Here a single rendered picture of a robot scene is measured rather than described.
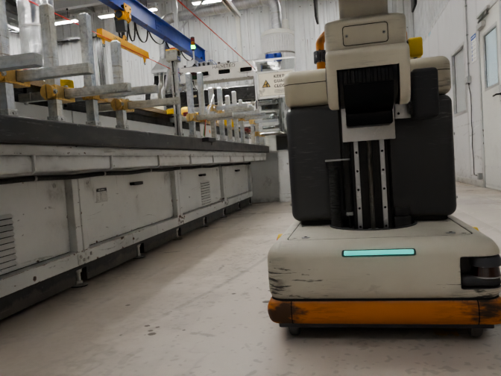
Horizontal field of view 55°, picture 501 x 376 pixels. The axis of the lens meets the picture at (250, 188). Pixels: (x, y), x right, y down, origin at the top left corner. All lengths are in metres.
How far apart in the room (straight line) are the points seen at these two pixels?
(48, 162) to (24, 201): 0.30
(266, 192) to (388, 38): 4.78
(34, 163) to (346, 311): 1.09
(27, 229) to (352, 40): 1.40
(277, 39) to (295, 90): 8.57
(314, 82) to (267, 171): 4.43
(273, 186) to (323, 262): 4.73
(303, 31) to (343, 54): 11.26
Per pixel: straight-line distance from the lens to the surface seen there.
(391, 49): 1.37
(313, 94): 1.65
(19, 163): 1.68
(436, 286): 1.36
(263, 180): 6.06
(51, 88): 1.82
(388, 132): 1.54
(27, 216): 2.07
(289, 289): 1.36
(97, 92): 1.81
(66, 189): 2.28
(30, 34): 7.49
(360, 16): 1.45
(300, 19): 12.71
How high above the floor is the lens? 0.51
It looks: 3 degrees down
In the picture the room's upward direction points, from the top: 4 degrees counter-clockwise
